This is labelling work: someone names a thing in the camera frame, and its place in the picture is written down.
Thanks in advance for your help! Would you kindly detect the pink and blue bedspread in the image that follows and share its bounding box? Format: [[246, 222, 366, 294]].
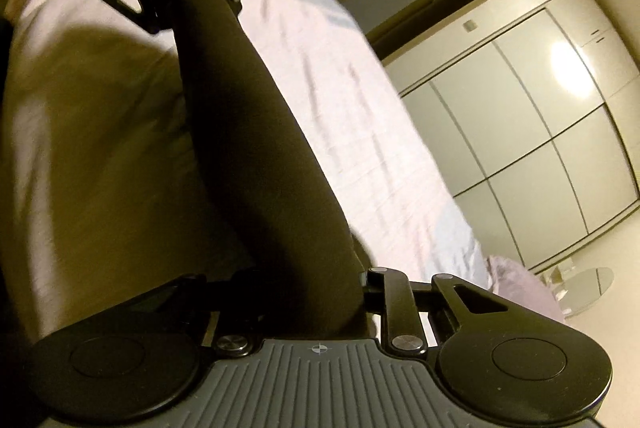
[[1, 0, 491, 341]]

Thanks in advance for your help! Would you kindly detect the wall socket plate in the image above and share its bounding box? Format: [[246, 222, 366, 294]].
[[463, 20, 477, 32]]

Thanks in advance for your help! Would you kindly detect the round wall mirror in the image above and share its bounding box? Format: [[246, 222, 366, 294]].
[[553, 266, 614, 318]]

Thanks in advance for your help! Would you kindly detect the mauve pillow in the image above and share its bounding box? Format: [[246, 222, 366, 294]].
[[486, 256, 565, 324]]

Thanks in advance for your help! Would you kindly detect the white built-in wardrobe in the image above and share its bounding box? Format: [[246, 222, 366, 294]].
[[386, 0, 639, 271]]

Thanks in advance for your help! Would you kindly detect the dark brown garment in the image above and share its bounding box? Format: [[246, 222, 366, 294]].
[[165, 0, 371, 339]]

